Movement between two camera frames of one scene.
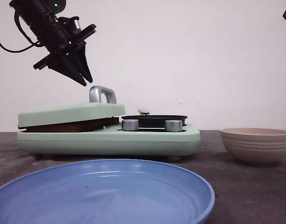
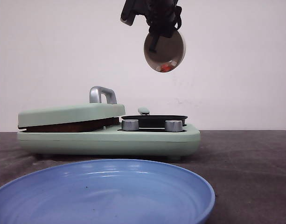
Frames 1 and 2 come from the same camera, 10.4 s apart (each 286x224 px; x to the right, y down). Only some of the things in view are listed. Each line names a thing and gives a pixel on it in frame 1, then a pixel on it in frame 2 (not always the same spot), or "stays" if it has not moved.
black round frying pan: [145, 120] stays
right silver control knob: [173, 125] stays
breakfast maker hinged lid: [102, 104] stays
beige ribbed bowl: [256, 146] -> [168, 49]
